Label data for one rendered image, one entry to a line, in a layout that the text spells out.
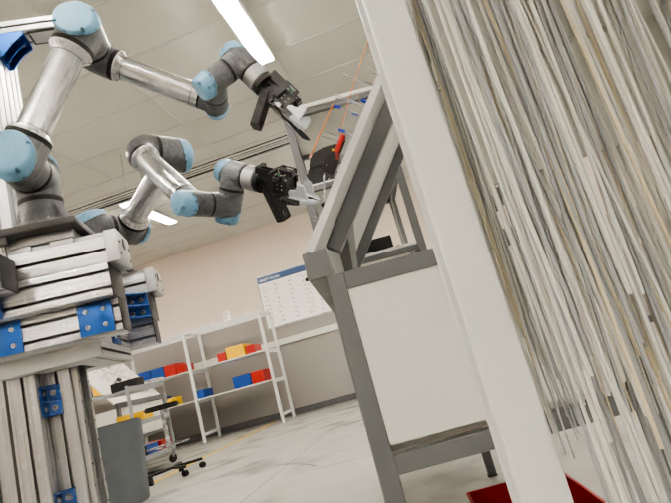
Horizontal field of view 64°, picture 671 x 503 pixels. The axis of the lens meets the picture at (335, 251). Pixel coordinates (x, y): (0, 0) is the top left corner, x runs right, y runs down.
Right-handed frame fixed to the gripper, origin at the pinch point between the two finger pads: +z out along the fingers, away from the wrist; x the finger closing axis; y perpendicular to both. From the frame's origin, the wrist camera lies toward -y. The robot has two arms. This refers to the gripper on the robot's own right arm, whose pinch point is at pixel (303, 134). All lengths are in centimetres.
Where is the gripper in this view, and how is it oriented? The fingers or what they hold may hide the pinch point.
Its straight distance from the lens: 155.7
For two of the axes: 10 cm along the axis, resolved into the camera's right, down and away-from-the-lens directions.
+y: 7.2, -6.9, 0.4
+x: 0.8, 1.4, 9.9
